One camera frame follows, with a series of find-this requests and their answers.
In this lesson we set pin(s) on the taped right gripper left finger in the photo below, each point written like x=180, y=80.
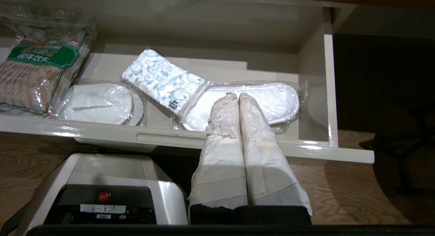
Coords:
x=221, y=168

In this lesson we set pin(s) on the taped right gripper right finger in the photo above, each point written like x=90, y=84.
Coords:
x=268, y=171

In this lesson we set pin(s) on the white tissue pack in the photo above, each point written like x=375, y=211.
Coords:
x=159, y=78

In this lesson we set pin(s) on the glossy beige drawer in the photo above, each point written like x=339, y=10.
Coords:
x=238, y=25

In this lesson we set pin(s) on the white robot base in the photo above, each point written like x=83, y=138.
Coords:
x=102, y=171

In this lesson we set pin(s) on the red robot base button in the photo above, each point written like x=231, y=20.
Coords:
x=104, y=196

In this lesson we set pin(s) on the white slippers in plastic bag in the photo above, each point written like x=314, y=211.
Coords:
x=98, y=105
x=272, y=100

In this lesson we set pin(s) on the white handwritten label sticker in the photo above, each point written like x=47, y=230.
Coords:
x=102, y=208

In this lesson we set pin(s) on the black chair base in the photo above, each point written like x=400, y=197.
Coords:
x=404, y=168

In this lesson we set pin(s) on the green labelled drink powder bag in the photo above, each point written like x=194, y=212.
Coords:
x=34, y=79

